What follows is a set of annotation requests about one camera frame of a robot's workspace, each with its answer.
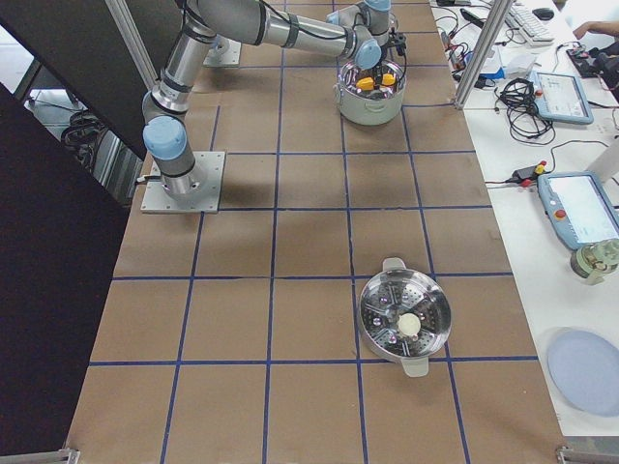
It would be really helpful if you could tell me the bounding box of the yellow corn cob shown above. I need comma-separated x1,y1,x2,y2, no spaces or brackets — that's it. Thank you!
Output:
355,76,374,91

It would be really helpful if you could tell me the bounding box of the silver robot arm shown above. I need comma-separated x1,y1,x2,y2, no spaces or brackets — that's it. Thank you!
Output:
139,1,405,214

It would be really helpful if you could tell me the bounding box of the small glass jar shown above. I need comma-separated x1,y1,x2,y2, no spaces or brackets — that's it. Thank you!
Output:
570,239,618,285

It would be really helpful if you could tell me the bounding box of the black panel board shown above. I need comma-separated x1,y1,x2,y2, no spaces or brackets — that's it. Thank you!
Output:
1,90,128,455

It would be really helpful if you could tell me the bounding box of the lower blue teach pendant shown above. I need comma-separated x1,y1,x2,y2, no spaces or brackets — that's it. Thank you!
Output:
537,171,618,250

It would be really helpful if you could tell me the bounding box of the upper blue teach pendant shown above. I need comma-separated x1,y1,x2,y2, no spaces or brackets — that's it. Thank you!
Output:
529,71,594,125

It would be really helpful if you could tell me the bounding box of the black computer mouse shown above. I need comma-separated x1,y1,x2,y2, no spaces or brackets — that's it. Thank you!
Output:
532,8,554,21

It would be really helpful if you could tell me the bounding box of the black power adapter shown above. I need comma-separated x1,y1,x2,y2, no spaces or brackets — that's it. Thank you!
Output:
511,165,536,184

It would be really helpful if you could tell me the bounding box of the white keyboard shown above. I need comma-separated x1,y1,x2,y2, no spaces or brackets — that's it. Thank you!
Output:
505,3,554,47

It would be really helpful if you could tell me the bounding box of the pale green metal pot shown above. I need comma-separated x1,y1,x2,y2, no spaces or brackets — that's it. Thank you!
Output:
333,60,406,126

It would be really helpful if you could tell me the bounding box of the pale blue round plate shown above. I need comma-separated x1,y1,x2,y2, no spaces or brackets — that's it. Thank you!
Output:
547,330,618,418

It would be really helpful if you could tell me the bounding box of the steel steamer basket pot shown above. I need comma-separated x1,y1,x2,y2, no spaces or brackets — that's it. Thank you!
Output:
357,257,452,378

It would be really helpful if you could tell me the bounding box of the blue teach pendant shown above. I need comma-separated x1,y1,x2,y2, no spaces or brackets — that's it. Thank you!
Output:
537,171,618,250
529,71,594,125

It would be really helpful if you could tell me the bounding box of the black tangled cable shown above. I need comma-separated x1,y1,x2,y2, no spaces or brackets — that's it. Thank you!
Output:
492,79,557,144

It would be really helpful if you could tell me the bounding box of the person's hand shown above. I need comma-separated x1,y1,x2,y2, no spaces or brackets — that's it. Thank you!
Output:
573,21,615,40

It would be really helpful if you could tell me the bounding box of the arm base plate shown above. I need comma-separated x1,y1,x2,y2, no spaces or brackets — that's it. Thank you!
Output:
140,151,226,214
203,37,242,68

